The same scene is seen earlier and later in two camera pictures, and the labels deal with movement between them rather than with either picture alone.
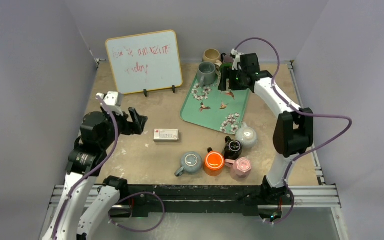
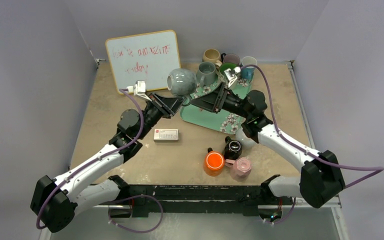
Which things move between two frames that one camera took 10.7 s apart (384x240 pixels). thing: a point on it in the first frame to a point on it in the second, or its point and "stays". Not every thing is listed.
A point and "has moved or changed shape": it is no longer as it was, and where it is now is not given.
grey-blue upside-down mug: x=191 y=163 to x=182 y=82
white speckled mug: x=247 y=135 stays
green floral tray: x=224 y=111 stays
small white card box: x=164 y=135 stays
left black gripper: x=136 y=126 to x=169 y=105
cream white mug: x=218 y=63 has moved or changed shape
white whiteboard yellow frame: x=145 y=62 stays
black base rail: x=161 y=200 stays
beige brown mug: x=211 y=55 stays
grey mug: x=206 y=73 stays
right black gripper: x=231 y=76 to x=218 y=100
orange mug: x=214 y=163 stays
